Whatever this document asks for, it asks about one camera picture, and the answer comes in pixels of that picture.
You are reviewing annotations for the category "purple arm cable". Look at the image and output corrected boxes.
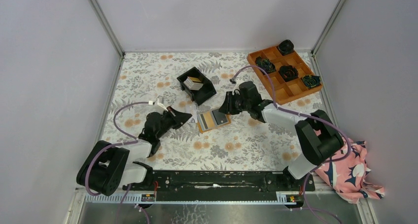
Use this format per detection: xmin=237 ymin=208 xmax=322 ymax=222
xmin=230 ymin=65 xmax=352 ymax=224
xmin=85 ymin=101 xmax=154 ymax=224

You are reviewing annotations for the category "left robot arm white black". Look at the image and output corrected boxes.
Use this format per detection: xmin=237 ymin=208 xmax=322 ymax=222
xmin=76 ymin=107 xmax=192 ymax=196

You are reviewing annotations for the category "black plastic card box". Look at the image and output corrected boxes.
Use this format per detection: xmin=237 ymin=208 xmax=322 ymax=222
xmin=176 ymin=67 xmax=217 ymax=106

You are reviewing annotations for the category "rolled dark tie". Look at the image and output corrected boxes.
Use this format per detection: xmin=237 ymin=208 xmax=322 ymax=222
xmin=277 ymin=39 xmax=294 ymax=56
xmin=279 ymin=65 xmax=299 ymax=82

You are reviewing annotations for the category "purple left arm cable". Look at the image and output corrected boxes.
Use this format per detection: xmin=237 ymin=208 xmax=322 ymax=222
xmin=85 ymin=101 xmax=154 ymax=224

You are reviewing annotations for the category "rolled green tie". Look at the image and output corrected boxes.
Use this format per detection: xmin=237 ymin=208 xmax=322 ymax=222
xmin=255 ymin=57 xmax=277 ymax=75
xmin=301 ymin=75 xmax=321 ymax=89

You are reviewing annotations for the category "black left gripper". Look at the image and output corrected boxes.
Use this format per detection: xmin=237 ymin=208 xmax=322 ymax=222
xmin=156 ymin=106 xmax=192 ymax=140

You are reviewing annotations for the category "gold card black stripe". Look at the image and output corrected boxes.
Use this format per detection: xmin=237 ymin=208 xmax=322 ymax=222
xmin=198 ymin=111 xmax=215 ymax=132

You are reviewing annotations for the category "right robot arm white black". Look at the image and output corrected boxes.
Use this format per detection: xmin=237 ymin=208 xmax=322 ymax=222
xmin=219 ymin=81 xmax=344 ymax=190

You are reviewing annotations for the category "black VIP credit card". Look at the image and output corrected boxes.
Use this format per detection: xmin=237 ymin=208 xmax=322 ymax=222
xmin=211 ymin=109 xmax=229 ymax=126

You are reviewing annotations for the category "rolled dark tie top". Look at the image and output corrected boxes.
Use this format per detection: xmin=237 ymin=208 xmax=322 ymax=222
xmin=277 ymin=39 xmax=294 ymax=56

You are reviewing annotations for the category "orange wooden compartment tray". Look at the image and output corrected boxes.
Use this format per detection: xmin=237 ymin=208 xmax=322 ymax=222
xmin=247 ymin=46 xmax=323 ymax=105

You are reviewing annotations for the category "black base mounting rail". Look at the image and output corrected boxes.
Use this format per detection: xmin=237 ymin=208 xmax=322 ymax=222
xmin=130 ymin=170 xmax=315 ymax=203

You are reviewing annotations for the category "pink patterned cloth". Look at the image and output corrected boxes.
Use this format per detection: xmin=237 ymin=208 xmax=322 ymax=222
xmin=315 ymin=139 xmax=385 ymax=204

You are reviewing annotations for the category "rolled green tie left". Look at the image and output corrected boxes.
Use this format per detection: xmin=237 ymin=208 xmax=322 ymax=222
xmin=255 ymin=57 xmax=277 ymax=75

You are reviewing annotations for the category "floral patterned table mat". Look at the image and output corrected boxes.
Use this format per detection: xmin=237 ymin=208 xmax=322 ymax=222
xmin=97 ymin=52 xmax=334 ymax=172

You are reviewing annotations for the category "yellow leather card holder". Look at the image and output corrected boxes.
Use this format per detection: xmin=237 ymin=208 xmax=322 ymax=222
xmin=197 ymin=108 xmax=231 ymax=133

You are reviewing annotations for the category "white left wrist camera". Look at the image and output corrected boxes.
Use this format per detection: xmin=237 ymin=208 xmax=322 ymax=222
xmin=148 ymin=96 xmax=168 ymax=113

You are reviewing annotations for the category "rolled green tie right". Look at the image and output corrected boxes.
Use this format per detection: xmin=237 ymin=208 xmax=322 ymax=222
xmin=301 ymin=75 xmax=321 ymax=89

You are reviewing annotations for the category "stack of credit cards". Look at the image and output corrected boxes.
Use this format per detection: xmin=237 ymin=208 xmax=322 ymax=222
xmin=183 ymin=76 xmax=204 ymax=91

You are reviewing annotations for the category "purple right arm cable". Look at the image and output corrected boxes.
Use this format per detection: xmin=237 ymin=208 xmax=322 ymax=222
xmin=230 ymin=65 xmax=352 ymax=224

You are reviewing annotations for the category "rolled dark tie centre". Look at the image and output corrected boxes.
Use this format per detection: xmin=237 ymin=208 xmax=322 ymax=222
xmin=279 ymin=65 xmax=299 ymax=82

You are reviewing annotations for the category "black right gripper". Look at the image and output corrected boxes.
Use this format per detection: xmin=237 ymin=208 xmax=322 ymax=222
xmin=218 ymin=91 xmax=250 ymax=115

